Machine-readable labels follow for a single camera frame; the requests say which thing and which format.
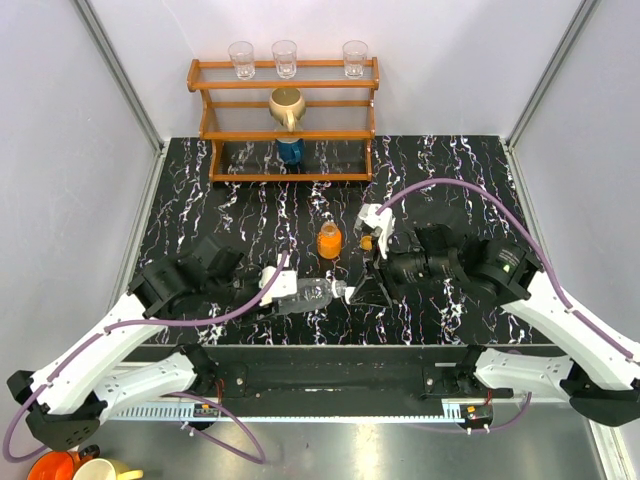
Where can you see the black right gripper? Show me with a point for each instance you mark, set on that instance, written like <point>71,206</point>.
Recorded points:
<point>371,290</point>

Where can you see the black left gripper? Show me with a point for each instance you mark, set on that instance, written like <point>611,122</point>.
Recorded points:
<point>270,310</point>

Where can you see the clear plastic bottle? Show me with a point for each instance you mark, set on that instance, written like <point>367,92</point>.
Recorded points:
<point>315,294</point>

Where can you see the white blue bottle cap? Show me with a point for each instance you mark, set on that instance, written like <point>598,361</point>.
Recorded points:
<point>349,294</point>

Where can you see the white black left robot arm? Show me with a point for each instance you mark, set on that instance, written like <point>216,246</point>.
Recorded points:
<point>157,298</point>

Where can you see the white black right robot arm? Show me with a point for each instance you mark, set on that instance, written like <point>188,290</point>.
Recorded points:
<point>598,371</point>

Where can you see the orange bottle cap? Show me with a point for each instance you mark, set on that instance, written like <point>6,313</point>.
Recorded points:
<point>366,243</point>

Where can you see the orange juice bottle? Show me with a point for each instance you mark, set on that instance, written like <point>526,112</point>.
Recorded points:
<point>329,241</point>

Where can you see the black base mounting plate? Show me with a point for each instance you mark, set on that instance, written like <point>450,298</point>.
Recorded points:
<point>338,381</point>

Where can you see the blue mug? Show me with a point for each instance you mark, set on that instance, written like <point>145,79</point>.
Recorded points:
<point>291,151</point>

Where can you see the wooden shelf rack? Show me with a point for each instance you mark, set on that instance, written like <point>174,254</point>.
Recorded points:
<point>338,108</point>

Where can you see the beige mug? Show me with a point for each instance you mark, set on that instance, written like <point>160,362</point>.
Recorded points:
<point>287,106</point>

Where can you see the yellow mug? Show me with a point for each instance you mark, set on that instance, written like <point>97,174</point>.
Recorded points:
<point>107,469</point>

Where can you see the right drinking glass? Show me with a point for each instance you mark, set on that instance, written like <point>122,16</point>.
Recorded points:
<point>354,58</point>

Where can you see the drinking glass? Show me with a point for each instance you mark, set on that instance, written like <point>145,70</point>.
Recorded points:
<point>241,54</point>
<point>284,53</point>
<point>354,58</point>

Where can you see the middle drinking glass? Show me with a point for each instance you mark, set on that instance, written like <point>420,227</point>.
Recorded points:
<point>284,53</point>

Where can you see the left drinking glass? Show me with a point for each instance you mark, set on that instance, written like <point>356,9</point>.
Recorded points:
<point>241,54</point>

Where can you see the orange mug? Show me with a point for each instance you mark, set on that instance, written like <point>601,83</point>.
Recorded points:
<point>62,465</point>

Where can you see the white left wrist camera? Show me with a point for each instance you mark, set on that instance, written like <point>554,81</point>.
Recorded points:
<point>285,284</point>

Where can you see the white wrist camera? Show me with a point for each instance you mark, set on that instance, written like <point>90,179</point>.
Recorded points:
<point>285,284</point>
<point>377,222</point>

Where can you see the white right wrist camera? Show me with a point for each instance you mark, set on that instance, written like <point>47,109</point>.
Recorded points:
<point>377,222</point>

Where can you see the aluminium slotted rail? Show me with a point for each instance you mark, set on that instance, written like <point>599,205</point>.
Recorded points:
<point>98,397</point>

